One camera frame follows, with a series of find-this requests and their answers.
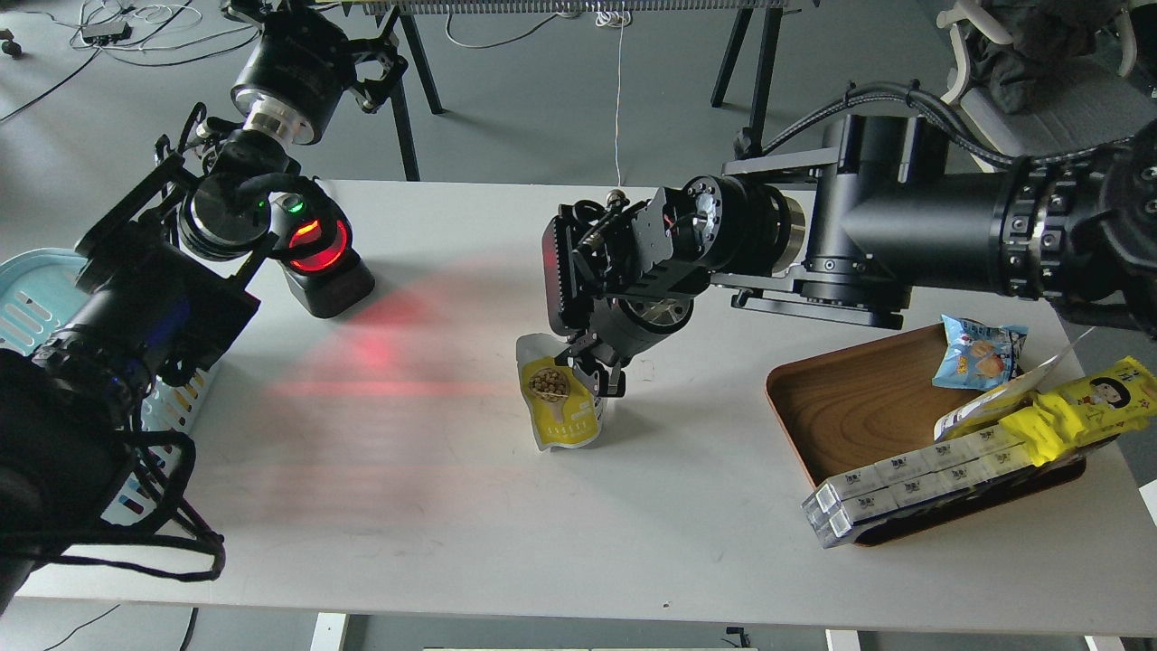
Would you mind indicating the blue snack bag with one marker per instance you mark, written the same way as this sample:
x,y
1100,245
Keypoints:
x,y
979,356

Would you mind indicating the white office chair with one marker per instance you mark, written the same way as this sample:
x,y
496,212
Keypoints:
x,y
1042,77

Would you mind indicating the black table legs background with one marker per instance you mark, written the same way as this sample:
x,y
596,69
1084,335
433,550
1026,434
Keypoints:
x,y
611,97

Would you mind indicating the light blue plastic basket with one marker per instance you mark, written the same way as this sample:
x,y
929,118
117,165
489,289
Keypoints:
x,y
38,295

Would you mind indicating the yellow white snack pouch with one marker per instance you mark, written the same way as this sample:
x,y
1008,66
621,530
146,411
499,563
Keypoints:
x,y
562,410

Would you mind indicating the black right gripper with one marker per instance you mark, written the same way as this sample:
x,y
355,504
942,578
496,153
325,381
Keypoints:
x,y
621,277

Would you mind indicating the yellow cartoon snack bag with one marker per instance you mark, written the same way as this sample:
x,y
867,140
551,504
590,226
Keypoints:
x,y
1084,412

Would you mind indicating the brown wooden tray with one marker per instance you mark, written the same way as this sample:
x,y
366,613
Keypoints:
x,y
848,408

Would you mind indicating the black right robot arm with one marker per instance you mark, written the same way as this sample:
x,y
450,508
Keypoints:
x,y
842,215

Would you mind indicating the long white snack box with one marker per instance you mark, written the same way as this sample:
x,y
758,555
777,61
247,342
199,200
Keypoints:
x,y
849,504

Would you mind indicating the black barcode scanner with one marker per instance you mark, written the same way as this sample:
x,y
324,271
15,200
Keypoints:
x,y
334,278

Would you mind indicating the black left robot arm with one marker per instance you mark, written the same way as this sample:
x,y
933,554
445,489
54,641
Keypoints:
x,y
166,273

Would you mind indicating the yellow white pouch on tray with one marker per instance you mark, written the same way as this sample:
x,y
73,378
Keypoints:
x,y
993,405

